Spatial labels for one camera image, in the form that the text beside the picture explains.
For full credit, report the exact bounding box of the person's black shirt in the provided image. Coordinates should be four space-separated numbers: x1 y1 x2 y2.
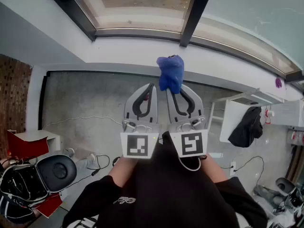
62 131 269 228

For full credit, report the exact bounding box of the blue cleaning cloth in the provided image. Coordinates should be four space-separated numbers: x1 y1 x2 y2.
156 54 185 95

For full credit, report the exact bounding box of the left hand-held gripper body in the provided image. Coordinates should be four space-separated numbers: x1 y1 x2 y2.
120 119 162 160

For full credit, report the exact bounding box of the white metal rack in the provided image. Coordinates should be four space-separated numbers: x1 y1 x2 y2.
210 87 285 143

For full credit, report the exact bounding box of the black equipment bag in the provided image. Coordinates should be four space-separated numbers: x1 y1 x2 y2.
0 164 49 220

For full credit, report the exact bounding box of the white storage box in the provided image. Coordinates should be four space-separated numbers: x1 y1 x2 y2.
270 99 304 128

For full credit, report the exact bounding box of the person's right forearm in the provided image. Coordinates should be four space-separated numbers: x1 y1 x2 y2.
199 152 230 190

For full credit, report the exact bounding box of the dark window frame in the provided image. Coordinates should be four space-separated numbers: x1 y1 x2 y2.
39 0 304 87

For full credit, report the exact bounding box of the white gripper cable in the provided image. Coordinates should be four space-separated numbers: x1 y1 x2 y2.
178 155 202 172

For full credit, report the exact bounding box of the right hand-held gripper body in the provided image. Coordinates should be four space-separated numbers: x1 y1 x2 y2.
167 115 209 158

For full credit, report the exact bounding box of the person's left forearm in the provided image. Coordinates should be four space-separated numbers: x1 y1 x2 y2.
108 156 143 195

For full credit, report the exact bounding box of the thin black floor cable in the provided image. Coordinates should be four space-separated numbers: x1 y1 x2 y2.
71 154 111 185

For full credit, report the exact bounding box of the dark round chair seat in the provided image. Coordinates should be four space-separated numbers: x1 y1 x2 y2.
37 154 78 193

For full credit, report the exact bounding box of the white floor cable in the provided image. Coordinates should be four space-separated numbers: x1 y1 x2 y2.
43 115 124 131

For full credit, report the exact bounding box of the black jacket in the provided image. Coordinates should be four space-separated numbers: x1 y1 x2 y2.
228 105 264 148

